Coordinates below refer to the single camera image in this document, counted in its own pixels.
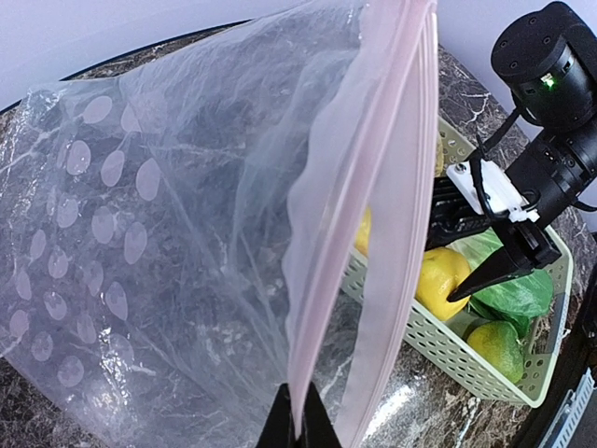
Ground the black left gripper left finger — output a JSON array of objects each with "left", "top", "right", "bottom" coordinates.
[{"left": 256, "top": 384, "right": 297, "bottom": 448}]

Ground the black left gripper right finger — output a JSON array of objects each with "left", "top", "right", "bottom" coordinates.
[{"left": 298, "top": 383, "right": 341, "bottom": 448}]

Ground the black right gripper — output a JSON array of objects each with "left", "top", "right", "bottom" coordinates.
[{"left": 426, "top": 177, "right": 560, "bottom": 301}]

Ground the green bok choy toy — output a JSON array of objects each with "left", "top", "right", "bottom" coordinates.
[{"left": 450, "top": 227, "right": 555, "bottom": 337}]

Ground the yellow lemon toy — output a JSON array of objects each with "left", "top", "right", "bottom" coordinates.
[{"left": 415, "top": 247, "right": 471, "bottom": 321}]

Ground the green lime toy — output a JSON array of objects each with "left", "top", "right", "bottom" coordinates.
[{"left": 466, "top": 321, "right": 524, "bottom": 384}]

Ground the light green plastic basket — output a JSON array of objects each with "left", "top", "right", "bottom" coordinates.
[{"left": 340, "top": 118, "right": 574, "bottom": 408}]

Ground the clear dotted zip top bag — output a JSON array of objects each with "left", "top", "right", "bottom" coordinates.
[{"left": 1, "top": 1, "right": 438, "bottom": 447}]

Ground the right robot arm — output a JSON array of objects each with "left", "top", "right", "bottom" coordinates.
[{"left": 426, "top": 1, "right": 596, "bottom": 302}]

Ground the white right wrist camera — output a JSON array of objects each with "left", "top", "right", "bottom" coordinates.
[{"left": 446, "top": 160, "right": 540, "bottom": 223}]

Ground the white slotted cable duct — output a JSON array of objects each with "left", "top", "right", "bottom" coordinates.
[{"left": 539, "top": 369, "right": 596, "bottom": 447}]

